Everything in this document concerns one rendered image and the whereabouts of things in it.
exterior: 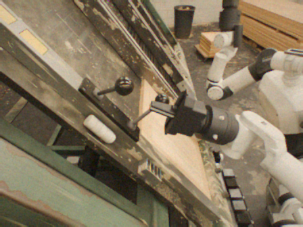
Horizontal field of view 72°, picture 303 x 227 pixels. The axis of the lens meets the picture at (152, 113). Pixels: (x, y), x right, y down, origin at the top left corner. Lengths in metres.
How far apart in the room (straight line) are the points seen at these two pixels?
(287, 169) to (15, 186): 0.50
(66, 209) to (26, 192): 0.06
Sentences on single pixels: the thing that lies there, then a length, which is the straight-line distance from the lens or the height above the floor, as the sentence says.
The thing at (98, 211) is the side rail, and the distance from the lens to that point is 0.37.
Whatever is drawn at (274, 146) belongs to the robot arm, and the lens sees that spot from 0.54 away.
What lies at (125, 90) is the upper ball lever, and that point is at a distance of 0.39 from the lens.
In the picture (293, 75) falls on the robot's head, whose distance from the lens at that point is 0.89.
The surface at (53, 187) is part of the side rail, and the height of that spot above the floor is 1.48.
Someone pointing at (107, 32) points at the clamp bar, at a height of 1.48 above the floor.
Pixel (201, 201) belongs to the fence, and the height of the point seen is 1.04.
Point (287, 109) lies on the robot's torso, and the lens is 0.85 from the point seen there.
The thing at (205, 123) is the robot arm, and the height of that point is 1.41.
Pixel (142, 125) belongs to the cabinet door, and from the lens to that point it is 0.67.
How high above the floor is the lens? 1.73
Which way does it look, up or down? 39 degrees down
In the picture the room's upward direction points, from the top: straight up
